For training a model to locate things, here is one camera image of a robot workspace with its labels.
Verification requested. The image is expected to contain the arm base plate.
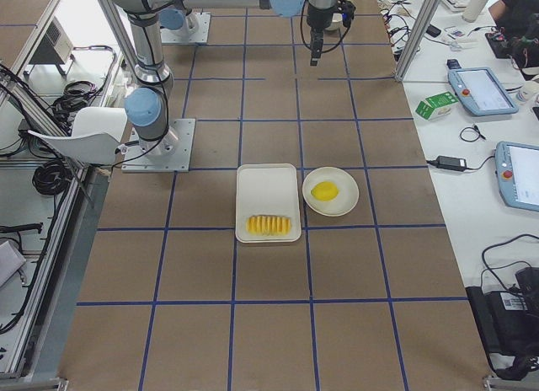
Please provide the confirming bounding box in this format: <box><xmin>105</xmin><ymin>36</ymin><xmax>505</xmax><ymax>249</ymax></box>
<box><xmin>120</xmin><ymin>118</ymin><xmax>195</xmax><ymax>173</ymax></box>
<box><xmin>158</xmin><ymin>9</ymin><xmax>211</xmax><ymax>46</ymax></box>

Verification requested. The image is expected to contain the black power adapter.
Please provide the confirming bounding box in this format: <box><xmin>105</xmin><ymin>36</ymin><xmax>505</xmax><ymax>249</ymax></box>
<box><xmin>435</xmin><ymin>155</ymin><xmax>467</xmax><ymax>172</ymax></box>

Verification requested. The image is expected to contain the yellow lemon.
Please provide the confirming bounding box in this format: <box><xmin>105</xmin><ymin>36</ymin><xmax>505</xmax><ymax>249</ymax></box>
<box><xmin>310</xmin><ymin>181</ymin><xmax>339</xmax><ymax>201</ymax></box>

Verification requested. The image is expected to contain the cream rectangular tray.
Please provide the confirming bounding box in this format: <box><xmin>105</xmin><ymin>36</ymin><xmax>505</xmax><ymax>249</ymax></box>
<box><xmin>235</xmin><ymin>163</ymin><xmax>302</xmax><ymax>244</ymax></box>

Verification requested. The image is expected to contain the near teach pendant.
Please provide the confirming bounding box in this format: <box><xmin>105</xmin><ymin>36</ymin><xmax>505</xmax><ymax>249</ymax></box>
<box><xmin>494</xmin><ymin>142</ymin><xmax>538</xmax><ymax>212</ymax></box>

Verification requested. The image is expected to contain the teach pendant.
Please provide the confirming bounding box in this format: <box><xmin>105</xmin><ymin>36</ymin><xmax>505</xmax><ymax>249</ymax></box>
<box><xmin>494</xmin><ymin>142</ymin><xmax>538</xmax><ymax>212</ymax></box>
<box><xmin>447</xmin><ymin>67</ymin><xmax>518</xmax><ymax>116</ymax></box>

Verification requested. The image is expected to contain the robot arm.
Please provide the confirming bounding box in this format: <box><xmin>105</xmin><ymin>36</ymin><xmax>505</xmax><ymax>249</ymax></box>
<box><xmin>158</xmin><ymin>8</ymin><xmax>198</xmax><ymax>32</ymax></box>
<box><xmin>101</xmin><ymin>0</ymin><xmax>342</xmax><ymax>156</ymax></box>

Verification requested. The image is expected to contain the cream round plate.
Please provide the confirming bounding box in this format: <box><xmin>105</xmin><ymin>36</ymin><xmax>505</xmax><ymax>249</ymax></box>
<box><xmin>302</xmin><ymin>167</ymin><xmax>360</xmax><ymax>217</ymax></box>

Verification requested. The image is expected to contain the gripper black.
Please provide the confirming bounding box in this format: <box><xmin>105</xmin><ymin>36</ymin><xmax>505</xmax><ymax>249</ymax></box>
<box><xmin>307</xmin><ymin>0</ymin><xmax>338</xmax><ymax>66</ymax></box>

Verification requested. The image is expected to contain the aluminium frame post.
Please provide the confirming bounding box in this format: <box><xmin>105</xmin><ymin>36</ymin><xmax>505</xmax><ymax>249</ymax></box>
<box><xmin>395</xmin><ymin>0</ymin><xmax>440</xmax><ymax>82</ymax></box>

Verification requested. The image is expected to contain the sliced yellow fruit toy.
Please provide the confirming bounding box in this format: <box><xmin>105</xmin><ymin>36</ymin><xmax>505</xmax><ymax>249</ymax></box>
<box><xmin>246</xmin><ymin>215</ymin><xmax>291</xmax><ymax>236</ymax></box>

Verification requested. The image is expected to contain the green white carton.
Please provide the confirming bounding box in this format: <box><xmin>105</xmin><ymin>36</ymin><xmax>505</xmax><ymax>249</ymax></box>
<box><xmin>415</xmin><ymin>91</ymin><xmax>458</xmax><ymax>121</ymax></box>

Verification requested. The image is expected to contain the white bowl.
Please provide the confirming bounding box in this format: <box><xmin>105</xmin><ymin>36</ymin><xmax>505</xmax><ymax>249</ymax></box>
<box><xmin>325</xmin><ymin>13</ymin><xmax>342</xmax><ymax>32</ymax></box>

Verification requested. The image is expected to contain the far teach pendant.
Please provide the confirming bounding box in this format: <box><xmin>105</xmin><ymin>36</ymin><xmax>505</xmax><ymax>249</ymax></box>
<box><xmin>447</xmin><ymin>67</ymin><xmax>518</xmax><ymax>116</ymax></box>

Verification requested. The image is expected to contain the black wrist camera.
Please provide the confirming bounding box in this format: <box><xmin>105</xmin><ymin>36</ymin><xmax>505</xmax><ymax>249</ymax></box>
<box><xmin>338</xmin><ymin>0</ymin><xmax>356</xmax><ymax>29</ymax></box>

